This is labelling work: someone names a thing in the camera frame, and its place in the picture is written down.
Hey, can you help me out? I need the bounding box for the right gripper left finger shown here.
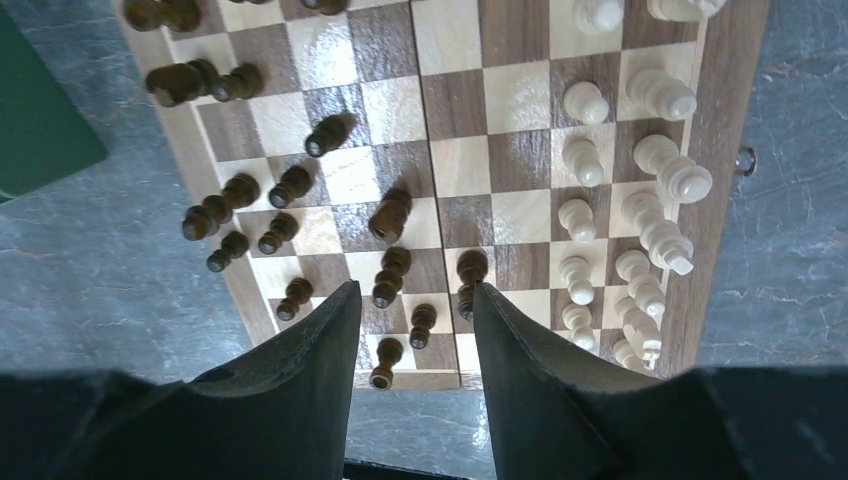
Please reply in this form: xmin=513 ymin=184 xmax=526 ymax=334
xmin=192 ymin=280 xmax=362 ymax=479

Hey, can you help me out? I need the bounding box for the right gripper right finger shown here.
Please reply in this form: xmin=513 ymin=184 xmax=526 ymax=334
xmin=473 ymin=283 xmax=660 ymax=479

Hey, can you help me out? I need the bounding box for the green plastic tray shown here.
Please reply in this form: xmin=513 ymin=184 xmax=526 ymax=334
xmin=1 ymin=11 xmax=107 ymax=203

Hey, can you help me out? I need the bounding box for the metal board clasp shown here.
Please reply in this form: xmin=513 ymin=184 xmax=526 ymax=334
xmin=734 ymin=146 xmax=758 ymax=177

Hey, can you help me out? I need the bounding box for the wooden chess board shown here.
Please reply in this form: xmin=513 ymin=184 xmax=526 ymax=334
xmin=113 ymin=1 xmax=769 ymax=390

